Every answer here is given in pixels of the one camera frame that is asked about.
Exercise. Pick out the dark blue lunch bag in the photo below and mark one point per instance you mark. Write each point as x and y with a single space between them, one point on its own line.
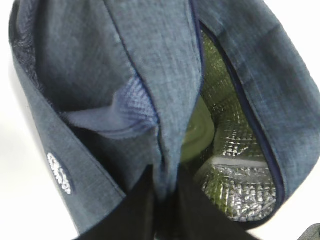
112 85

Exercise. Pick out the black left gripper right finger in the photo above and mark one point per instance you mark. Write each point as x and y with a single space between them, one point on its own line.
196 218

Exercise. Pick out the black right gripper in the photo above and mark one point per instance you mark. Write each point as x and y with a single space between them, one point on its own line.
312 233

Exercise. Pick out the glass container green lid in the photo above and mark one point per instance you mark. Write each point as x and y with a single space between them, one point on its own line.
199 133

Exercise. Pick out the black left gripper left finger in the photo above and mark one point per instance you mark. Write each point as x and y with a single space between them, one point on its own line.
133 219

